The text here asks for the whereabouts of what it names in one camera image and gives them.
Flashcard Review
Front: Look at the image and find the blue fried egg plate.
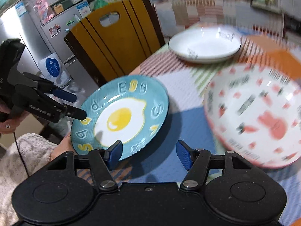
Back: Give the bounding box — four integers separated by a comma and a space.
70, 75, 169, 160

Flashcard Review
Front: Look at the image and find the pink bunny carrot plate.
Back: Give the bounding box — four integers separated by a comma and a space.
204, 63, 300, 169

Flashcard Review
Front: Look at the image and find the white Morning Honey plate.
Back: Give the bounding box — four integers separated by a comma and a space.
168, 27, 242, 64

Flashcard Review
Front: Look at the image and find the fluffy white sleeve forearm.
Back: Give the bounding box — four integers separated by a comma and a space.
0, 133, 57, 225

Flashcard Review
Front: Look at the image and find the left hand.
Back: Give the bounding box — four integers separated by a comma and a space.
0, 101, 29, 134

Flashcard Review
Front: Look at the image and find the right hand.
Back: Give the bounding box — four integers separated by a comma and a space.
50, 133, 75, 161

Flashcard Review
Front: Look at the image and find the colourful patchwork tablecloth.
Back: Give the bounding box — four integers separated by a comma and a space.
77, 23, 301, 226

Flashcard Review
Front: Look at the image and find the silver refrigerator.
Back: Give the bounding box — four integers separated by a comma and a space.
1, 1, 98, 96

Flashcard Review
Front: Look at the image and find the yellow wooden chair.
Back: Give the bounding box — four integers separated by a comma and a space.
64, 0, 165, 86

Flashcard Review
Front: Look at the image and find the striped counter cloth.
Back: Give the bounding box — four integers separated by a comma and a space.
155, 0, 284, 37

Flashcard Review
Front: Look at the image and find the black cable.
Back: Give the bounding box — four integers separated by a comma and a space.
13, 131, 31, 178

